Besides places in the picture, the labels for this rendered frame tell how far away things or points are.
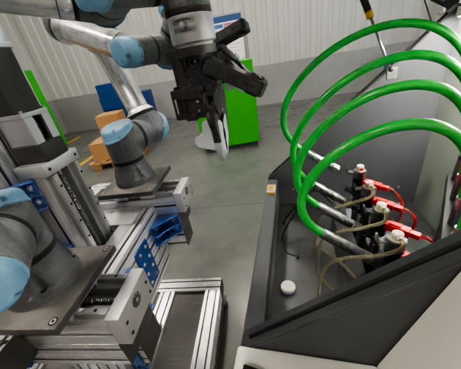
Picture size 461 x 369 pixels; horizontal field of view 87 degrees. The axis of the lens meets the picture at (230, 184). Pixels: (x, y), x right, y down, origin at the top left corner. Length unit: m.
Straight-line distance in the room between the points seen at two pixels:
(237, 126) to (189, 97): 3.53
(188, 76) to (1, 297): 0.44
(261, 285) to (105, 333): 0.36
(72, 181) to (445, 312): 0.87
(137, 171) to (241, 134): 3.15
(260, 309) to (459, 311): 0.34
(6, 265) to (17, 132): 0.42
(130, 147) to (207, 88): 0.57
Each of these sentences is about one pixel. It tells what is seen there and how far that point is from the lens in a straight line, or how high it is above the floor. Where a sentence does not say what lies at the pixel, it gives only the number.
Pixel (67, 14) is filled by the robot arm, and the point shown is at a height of 1.53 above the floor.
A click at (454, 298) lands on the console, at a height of 1.17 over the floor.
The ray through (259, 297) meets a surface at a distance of 0.59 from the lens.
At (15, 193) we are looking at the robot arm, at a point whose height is 1.26.
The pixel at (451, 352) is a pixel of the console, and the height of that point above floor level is 1.13.
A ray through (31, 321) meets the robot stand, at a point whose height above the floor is 1.04.
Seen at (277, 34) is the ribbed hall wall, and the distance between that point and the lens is 7.11.
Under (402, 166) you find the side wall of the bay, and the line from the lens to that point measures 1.06.
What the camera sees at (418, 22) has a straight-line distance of 0.61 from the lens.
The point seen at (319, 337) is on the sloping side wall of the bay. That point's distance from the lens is 0.46.
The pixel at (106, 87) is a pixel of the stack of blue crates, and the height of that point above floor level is 1.14.
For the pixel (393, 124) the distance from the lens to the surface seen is 0.36.
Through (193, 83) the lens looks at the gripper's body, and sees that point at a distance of 0.47.
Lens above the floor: 1.43
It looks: 28 degrees down
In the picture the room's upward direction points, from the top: 10 degrees counter-clockwise
